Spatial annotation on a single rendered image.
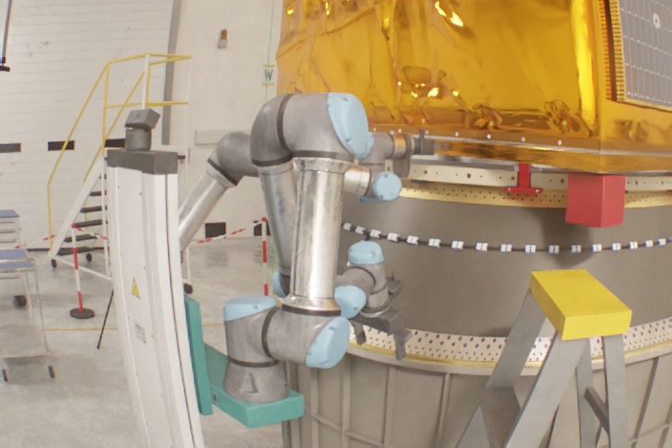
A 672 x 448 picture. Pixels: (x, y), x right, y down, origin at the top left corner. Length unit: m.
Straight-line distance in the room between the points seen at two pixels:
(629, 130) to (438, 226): 0.76
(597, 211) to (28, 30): 8.57
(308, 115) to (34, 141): 8.15
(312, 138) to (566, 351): 0.64
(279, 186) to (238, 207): 8.81
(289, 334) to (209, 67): 8.79
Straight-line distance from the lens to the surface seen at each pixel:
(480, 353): 1.90
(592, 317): 1.15
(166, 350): 1.40
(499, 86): 1.87
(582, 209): 1.74
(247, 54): 10.20
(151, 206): 1.33
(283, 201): 1.41
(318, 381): 2.35
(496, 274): 1.97
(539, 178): 2.00
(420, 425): 2.07
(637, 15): 1.82
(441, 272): 2.03
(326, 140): 1.26
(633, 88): 1.73
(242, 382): 1.37
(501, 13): 1.87
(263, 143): 1.34
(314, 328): 1.26
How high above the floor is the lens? 1.84
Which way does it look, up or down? 5 degrees down
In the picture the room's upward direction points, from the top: 1 degrees clockwise
